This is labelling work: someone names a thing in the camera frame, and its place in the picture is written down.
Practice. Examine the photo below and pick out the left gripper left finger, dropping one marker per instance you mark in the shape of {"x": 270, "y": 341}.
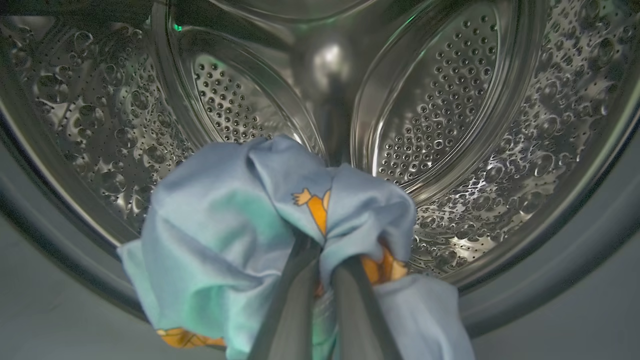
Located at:
{"x": 290, "y": 320}

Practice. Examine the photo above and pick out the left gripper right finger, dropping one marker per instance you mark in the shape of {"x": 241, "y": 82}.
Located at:
{"x": 362, "y": 320}

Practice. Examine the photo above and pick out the light blue cartoon print garment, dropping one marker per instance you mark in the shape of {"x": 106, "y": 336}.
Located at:
{"x": 215, "y": 240}

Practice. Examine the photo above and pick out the white front-load washing machine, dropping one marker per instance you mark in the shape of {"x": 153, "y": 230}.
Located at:
{"x": 450, "y": 125}

